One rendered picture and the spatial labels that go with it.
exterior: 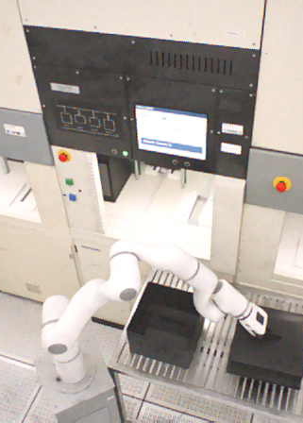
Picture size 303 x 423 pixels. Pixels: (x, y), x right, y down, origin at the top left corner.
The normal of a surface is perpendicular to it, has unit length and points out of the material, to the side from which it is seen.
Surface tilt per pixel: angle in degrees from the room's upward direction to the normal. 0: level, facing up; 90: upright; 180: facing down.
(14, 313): 0
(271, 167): 90
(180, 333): 0
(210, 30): 92
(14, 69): 90
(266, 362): 1
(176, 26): 94
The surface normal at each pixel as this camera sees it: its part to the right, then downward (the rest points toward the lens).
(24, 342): -0.05, -0.71
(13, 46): -0.33, 0.68
